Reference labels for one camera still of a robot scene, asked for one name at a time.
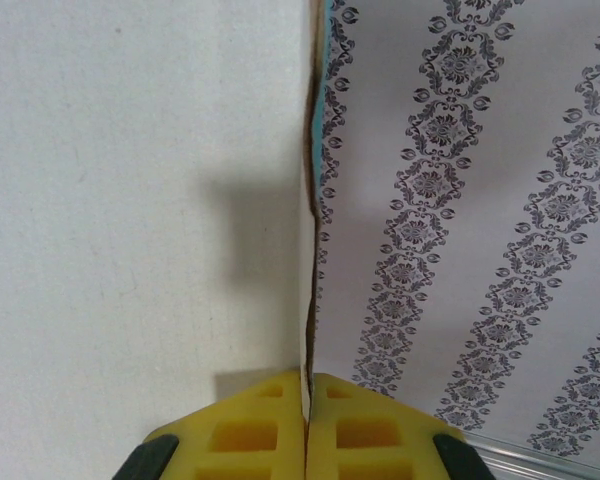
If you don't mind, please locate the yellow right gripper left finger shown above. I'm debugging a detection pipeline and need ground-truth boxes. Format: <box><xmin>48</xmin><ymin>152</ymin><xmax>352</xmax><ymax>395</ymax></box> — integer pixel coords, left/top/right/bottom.
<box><xmin>112</xmin><ymin>369</ymin><xmax>309</xmax><ymax>480</ymax></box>

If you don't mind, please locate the teal and white paper box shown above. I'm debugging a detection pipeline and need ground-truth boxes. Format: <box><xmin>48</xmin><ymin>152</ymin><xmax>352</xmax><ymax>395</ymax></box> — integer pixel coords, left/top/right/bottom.
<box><xmin>0</xmin><ymin>0</ymin><xmax>327</xmax><ymax>421</ymax></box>

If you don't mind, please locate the aluminium side rail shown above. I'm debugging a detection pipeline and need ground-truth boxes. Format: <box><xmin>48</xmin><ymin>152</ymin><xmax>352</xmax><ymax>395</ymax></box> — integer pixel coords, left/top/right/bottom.
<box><xmin>464</xmin><ymin>432</ymin><xmax>600</xmax><ymax>480</ymax></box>

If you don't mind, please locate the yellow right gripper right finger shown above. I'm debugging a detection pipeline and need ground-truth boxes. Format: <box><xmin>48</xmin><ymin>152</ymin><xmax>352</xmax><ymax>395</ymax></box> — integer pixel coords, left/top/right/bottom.
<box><xmin>307</xmin><ymin>372</ymin><xmax>486</xmax><ymax>480</ymax></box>

